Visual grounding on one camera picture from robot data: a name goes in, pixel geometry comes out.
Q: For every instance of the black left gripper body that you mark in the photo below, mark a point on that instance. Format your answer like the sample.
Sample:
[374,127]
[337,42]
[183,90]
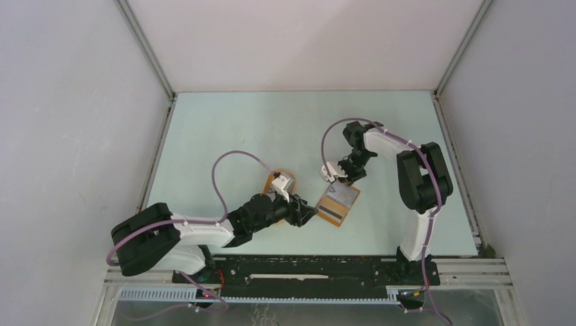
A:
[280,208]

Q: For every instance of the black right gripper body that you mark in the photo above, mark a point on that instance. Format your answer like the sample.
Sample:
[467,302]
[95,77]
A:
[354,166]

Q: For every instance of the silver patterned card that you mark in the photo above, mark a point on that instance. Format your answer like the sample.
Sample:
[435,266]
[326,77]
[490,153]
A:
[342,194]

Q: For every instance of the gold card with black stripe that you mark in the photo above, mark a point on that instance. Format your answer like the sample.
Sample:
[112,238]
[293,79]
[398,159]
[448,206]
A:
[334,214]

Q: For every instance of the orange leather card holder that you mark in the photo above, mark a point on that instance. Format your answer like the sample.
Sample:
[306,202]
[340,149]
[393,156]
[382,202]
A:
[325,200]

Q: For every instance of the beige oval plastic tray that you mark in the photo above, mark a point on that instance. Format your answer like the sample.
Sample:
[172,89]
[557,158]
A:
[270,180]

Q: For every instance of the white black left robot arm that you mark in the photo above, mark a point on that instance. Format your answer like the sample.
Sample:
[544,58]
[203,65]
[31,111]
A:
[157,239]

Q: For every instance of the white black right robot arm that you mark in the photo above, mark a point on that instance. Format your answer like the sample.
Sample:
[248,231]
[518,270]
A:
[423,178]

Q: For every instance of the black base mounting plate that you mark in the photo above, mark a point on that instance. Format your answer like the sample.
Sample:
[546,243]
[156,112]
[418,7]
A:
[314,277]

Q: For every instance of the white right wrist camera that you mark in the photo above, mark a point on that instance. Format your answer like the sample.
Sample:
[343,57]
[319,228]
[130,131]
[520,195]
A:
[332,172]

